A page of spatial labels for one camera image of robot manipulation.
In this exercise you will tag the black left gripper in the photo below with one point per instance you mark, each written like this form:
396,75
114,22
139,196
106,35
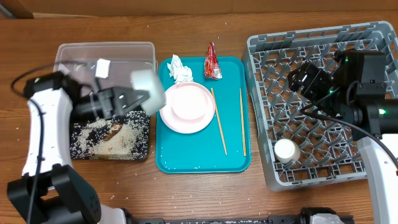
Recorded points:
116,106

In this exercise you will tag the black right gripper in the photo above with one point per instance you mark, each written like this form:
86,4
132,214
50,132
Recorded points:
310,83

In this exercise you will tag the grey bowl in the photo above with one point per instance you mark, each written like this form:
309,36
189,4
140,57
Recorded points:
148,81

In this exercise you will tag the rice and food waste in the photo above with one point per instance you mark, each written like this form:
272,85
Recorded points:
115,140

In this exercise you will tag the white tissue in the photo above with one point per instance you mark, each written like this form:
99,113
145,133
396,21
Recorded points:
178,71

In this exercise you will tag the white paper cup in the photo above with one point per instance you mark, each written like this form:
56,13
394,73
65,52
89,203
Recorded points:
285,150

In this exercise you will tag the red snack wrapper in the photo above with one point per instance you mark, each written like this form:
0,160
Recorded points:
212,68

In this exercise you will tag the wooden chopstick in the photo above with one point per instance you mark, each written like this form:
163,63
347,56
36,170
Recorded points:
219,123
242,122

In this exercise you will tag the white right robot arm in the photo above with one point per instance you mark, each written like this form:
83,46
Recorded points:
353,95

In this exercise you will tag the clear plastic bin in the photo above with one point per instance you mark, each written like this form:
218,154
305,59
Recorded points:
125,58

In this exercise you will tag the black plastic tray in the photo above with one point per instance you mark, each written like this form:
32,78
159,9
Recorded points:
112,137

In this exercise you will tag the pink plate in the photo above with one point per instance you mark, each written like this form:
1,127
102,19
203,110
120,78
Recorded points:
183,126

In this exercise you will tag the teal plastic tray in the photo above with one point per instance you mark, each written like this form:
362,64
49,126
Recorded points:
202,152

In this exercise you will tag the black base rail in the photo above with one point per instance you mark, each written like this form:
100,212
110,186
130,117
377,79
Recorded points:
307,215

